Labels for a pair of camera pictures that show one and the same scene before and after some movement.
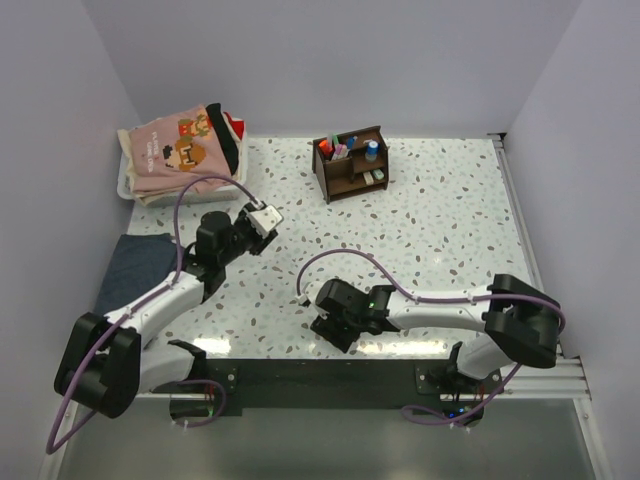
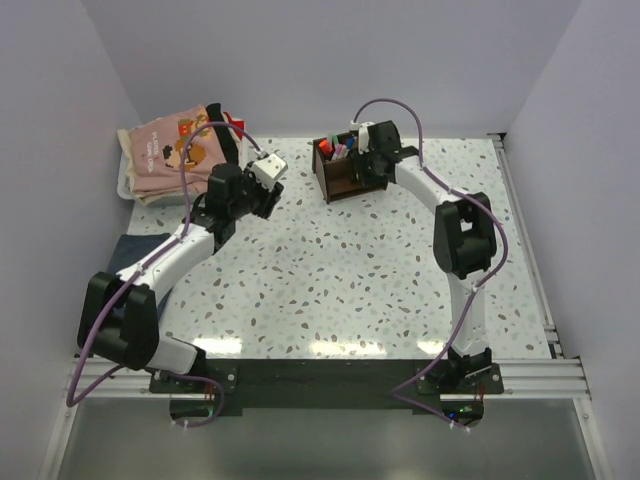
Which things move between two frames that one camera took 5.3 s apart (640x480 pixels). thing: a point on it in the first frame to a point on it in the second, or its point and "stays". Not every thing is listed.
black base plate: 428,385 stays
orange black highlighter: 326,148 stays
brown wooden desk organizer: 366,168 stays
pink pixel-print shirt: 168,151 stays
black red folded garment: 229,132 stays
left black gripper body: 243,239 to 254,196
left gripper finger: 264,243 to 273,199
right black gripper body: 341,332 to 367,167
